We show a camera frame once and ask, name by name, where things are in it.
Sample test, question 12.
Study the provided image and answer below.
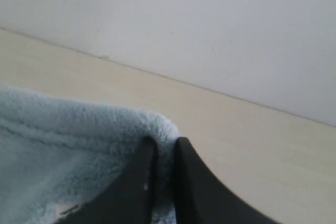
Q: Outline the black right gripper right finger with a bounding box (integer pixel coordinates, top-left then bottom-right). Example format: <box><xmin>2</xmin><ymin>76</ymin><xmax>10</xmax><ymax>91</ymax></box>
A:
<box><xmin>174</xmin><ymin>137</ymin><xmax>276</xmax><ymax>224</ymax></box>

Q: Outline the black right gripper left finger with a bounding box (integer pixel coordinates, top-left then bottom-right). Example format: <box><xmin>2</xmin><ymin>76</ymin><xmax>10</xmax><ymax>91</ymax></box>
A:
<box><xmin>61</xmin><ymin>137</ymin><xmax>158</xmax><ymax>224</ymax></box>

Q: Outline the light blue terry towel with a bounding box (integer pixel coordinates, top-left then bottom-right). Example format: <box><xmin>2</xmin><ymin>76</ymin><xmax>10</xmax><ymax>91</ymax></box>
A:
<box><xmin>1</xmin><ymin>84</ymin><xmax>180</xmax><ymax>223</ymax></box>

